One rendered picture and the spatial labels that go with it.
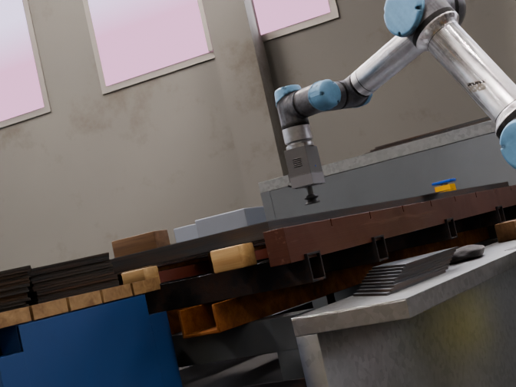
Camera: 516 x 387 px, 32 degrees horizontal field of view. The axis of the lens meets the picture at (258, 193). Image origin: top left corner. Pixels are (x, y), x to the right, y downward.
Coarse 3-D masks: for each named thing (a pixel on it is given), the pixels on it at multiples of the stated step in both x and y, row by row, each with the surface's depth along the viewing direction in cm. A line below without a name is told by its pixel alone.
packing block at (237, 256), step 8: (224, 248) 153; (232, 248) 152; (240, 248) 152; (248, 248) 154; (216, 256) 154; (224, 256) 153; (232, 256) 152; (240, 256) 152; (248, 256) 154; (216, 264) 154; (224, 264) 153; (232, 264) 152; (240, 264) 151; (248, 264) 153; (216, 272) 154
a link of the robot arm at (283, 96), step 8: (280, 88) 238; (288, 88) 237; (296, 88) 237; (280, 96) 237; (288, 96) 237; (280, 104) 238; (288, 104) 236; (280, 112) 238; (288, 112) 236; (296, 112) 244; (280, 120) 239; (288, 120) 237; (296, 120) 236; (304, 120) 237
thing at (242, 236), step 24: (456, 192) 242; (312, 216) 168; (336, 216) 177; (192, 240) 162; (216, 240) 159; (240, 240) 156; (264, 240) 181; (120, 264) 170; (144, 264) 167; (168, 264) 233
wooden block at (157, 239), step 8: (152, 232) 203; (160, 232) 205; (120, 240) 207; (128, 240) 206; (136, 240) 205; (144, 240) 204; (152, 240) 203; (160, 240) 205; (168, 240) 208; (120, 248) 207; (128, 248) 206; (136, 248) 205; (144, 248) 204; (152, 248) 203; (120, 256) 207
